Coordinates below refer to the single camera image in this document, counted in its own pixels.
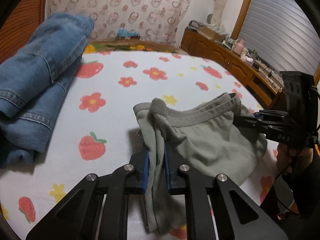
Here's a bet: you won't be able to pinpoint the grey-green pants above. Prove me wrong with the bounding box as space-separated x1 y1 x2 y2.
133 93 267 235

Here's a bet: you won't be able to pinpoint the person's right hand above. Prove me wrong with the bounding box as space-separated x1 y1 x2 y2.
276 144 313 173

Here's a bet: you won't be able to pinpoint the wooden sideboard cabinet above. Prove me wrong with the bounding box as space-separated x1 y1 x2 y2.
181 29 286 111

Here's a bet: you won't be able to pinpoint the white strawberry print blanket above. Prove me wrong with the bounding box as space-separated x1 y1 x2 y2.
0 51 279 240

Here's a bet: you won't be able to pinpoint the pink jar on cabinet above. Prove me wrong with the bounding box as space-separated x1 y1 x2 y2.
232 39 245 55

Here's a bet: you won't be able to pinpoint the grey window blind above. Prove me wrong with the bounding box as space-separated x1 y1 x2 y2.
238 0 319 75

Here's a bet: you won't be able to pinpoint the cardboard box on cabinet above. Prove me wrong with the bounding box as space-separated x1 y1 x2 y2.
200 26 225 42

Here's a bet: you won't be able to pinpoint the floral orange bed quilt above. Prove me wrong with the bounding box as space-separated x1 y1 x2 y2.
84 40 188 55

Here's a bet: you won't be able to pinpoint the beige tied curtain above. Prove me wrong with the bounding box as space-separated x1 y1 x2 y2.
213 0 234 29

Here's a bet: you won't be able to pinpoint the blue tissue box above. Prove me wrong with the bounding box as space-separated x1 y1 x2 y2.
117 28 140 40

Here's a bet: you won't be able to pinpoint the folded blue jeans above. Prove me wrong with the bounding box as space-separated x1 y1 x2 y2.
1 12 94 168

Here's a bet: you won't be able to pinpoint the patterned lace curtain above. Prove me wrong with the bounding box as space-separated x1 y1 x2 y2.
46 0 191 46

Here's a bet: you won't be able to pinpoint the wooden slatted wardrobe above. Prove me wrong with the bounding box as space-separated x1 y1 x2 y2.
1 0 46 62

